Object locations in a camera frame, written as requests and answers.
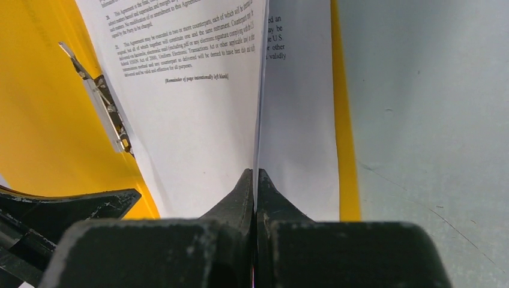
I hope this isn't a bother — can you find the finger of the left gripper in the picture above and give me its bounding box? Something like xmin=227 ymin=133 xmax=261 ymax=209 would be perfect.
xmin=1 ymin=187 xmax=141 ymax=287

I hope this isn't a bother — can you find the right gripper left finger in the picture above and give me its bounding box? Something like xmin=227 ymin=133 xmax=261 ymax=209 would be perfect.
xmin=40 ymin=169 xmax=254 ymax=287

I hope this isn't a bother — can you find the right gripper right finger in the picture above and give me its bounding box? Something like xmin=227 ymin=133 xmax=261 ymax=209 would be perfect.
xmin=256 ymin=170 xmax=452 ymax=287

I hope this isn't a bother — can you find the orange plastic folder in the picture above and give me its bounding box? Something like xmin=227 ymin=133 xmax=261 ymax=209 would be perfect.
xmin=1 ymin=1 xmax=361 ymax=221

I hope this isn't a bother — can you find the printed paper sheet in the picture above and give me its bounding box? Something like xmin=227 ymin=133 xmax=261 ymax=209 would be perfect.
xmin=259 ymin=1 xmax=340 ymax=221
xmin=77 ymin=0 xmax=267 ymax=218

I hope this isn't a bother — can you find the metal folder clip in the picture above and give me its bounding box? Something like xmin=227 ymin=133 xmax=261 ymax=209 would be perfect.
xmin=58 ymin=41 xmax=133 ymax=155

